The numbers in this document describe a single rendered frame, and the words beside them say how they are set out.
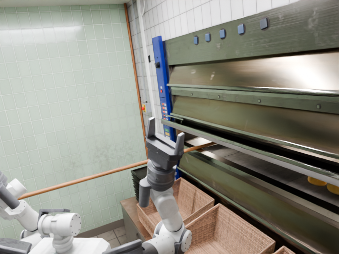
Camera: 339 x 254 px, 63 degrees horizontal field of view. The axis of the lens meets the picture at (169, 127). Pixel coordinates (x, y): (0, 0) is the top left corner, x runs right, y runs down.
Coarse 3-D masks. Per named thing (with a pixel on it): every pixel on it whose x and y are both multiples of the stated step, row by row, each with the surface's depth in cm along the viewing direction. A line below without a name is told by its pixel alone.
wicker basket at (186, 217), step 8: (184, 184) 252; (192, 184) 241; (176, 192) 259; (184, 192) 252; (192, 192) 239; (200, 192) 228; (176, 200) 261; (184, 200) 251; (192, 200) 239; (200, 200) 228; (208, 200) 218; (144, 208) 247; (152, 208) 251; (184, 208) 250; (192, 208) 238; (200, 208) 207; (208, 208) 210; (144, 216) 228; (152, 216) 248; (184, 216) 241; (192, 216) 204; (208, 216) 211; (144, 224) 234; (152, 224) 210; (184, 224) 203; (200, 224) 209; (152, 232) 216
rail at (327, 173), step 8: (168, 120) 232; (184, 128) 206; (192, 128) 196; (208, 136) 177; (216, 136) 169; (240, 144) 150; (256, 152) 139; (264, 152) 134; (280, 160) 125; (288, 160) 121; (296, 160) 119; (312, 168) 110; (320, 168) 108; (336, 176) 101
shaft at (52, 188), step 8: (208, 144) 233; (184, 152) 224; (144, 160) 212; (120, 168) 203; (128, 168) 206; (88, 176) 195; (96, 176) 196; (64, 184) 188; (72, 184) 190; (32, 192) 181; (40, 192) 182
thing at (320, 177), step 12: (180, 120) 251; (192, 132) 196; (216, 132) 196; (228, 144) 159; (252, 144) 159; (264, 156) 134; (288, 156) 134; (300, 156) 135; (288, 168) 121; (300, 168) 116; (324, 168) 116; (336, 168) 116; (324, 180) 106; (336, 180) 102
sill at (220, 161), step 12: (204, 156) 217; (216, 156) 208; (228, 168) 190; (240, 168) 181; (252, 180) 169; (264, 180) 160; (276, 180) 158; (276, 192) 152; (288, 192) 144; (300, 192) 142; (312, 204) 132; (324, 204) 129; (336, 216) 121
